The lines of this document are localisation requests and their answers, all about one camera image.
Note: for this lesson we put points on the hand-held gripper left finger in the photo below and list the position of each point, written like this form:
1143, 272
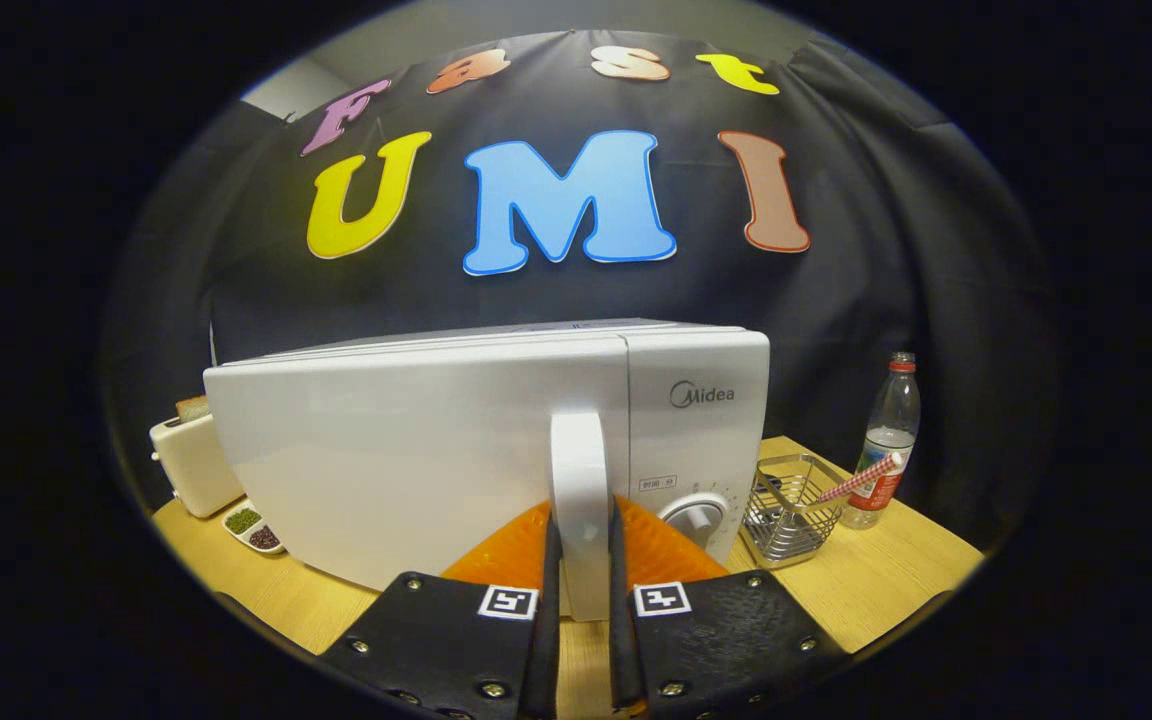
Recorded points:
539, 640

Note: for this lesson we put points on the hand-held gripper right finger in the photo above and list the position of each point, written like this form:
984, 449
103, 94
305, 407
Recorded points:
623, 640

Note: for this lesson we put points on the white microwave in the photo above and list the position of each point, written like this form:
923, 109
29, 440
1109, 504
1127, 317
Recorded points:
386, 450

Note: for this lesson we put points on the red white striped straw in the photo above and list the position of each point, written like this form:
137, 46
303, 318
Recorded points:
861, 478

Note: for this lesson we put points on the white divided dish with beans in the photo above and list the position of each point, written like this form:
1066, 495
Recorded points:
254, 527

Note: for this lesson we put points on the clear bottle red label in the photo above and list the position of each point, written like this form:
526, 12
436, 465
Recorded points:
886, 440

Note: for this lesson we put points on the white toaster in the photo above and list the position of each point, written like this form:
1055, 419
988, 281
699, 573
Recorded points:
196, 465

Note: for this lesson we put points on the toast slice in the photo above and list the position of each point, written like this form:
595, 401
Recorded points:
192, 408

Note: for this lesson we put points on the black backdrop cloth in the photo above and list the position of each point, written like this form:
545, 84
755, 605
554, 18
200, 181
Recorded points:
886, 230

